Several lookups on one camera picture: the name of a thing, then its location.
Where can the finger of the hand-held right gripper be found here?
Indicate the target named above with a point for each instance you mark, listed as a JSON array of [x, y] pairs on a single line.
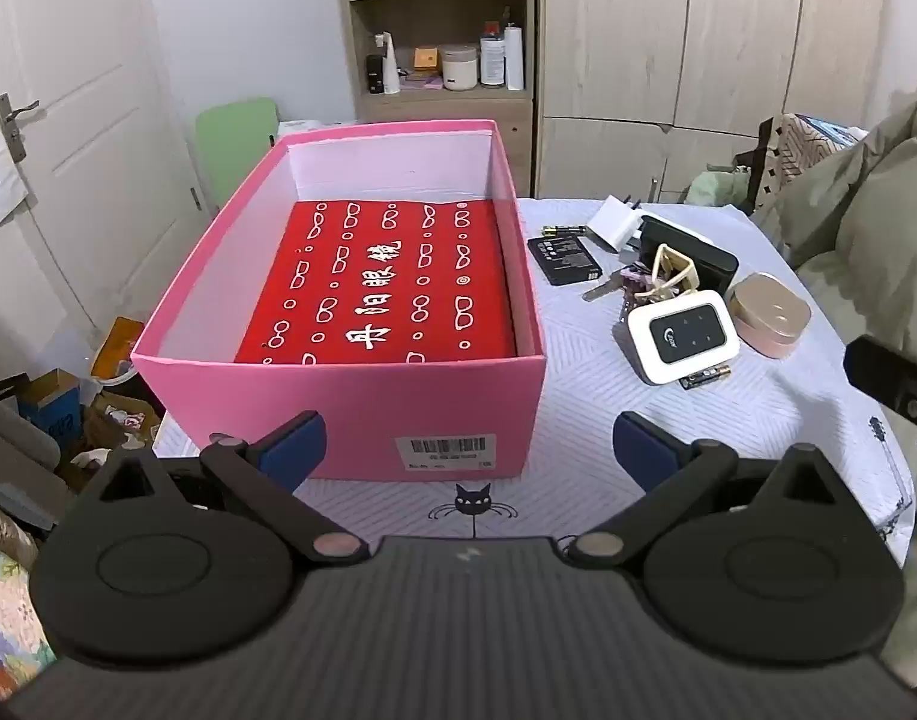
[[890, 379]]

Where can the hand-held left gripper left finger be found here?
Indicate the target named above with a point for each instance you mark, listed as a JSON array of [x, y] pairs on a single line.
[[293, 444]]

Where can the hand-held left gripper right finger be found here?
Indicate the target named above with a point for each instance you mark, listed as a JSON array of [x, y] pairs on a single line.
[[642, 446]]

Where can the black yellow AA battery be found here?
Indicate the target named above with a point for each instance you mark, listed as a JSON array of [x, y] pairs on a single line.
[[706, 376], [563, 230]]

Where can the white pocket router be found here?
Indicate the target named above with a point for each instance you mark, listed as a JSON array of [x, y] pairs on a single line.
[[683, 337]]

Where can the rounded compact case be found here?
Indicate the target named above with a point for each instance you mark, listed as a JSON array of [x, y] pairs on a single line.
[[770, 315]]

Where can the pink cardboard box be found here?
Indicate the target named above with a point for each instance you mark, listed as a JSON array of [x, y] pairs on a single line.
[[428, 397]]

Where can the cream plastic clip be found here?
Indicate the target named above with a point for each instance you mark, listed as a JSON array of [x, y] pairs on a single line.
[[672, 262]]

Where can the black power bank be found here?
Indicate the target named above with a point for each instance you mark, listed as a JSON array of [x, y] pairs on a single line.
[[710, 259]]

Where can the white patterned tablecloth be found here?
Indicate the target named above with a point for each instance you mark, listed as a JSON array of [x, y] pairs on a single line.
[[578, 405]]

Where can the olive green jacket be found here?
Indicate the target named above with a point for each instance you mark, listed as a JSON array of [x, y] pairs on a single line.
[[871, 225]]

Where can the brown box with scraps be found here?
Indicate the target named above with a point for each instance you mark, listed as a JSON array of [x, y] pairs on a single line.
[[121, 420]]

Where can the red printed cloth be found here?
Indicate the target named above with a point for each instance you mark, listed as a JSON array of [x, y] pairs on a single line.
[[353, 277]]

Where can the black flat phone battery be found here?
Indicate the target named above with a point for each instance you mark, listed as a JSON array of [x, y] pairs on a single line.
[[567, 260]]

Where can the trash bin with orange bag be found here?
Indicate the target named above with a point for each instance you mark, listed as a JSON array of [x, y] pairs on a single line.
[[117, 345]]

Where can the white power adapter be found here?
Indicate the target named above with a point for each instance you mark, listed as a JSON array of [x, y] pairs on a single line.
[[612, 225]]

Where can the geometric patterned bag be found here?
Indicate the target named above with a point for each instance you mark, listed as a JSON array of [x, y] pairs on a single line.
[[800, 150]]

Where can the blue cardboard box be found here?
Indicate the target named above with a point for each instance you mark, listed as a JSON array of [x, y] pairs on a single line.
[[46, 409]]

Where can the pale green cloth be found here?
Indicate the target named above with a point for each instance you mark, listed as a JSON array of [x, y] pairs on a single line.
[[717, 187]]

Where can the grey chair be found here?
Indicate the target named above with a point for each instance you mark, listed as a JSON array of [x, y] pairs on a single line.
[[12, 442]]

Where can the green folding table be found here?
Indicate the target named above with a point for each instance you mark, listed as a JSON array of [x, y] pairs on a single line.
[[233, 142]]

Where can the floral cloth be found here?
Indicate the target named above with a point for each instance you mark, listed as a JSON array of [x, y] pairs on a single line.
[[8, 615]]

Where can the wooden bookshelf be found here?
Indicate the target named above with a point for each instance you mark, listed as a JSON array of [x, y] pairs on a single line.
[[443, 109]]

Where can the light wooden wardrobe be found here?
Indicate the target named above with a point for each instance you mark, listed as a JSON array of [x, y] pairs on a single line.
[[713, 52]]

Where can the black bottle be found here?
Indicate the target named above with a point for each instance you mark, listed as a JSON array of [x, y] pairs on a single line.
[[374, 75]]

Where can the white tube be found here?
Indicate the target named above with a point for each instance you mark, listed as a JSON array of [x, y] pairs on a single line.
[[390, 67]]

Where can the orange box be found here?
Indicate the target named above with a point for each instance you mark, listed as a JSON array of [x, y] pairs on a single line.
[[427, 60]]

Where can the white door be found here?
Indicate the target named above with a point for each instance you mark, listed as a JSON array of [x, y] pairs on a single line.
[[91, 90]]

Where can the white bottle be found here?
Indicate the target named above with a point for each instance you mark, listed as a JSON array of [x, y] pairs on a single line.
[[514, 56]]

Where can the white jar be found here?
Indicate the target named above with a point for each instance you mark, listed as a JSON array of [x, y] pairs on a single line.
[[458, 67]]

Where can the labelled spray bottle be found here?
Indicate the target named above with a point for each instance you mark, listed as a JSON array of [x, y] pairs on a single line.
[[492, 56]]

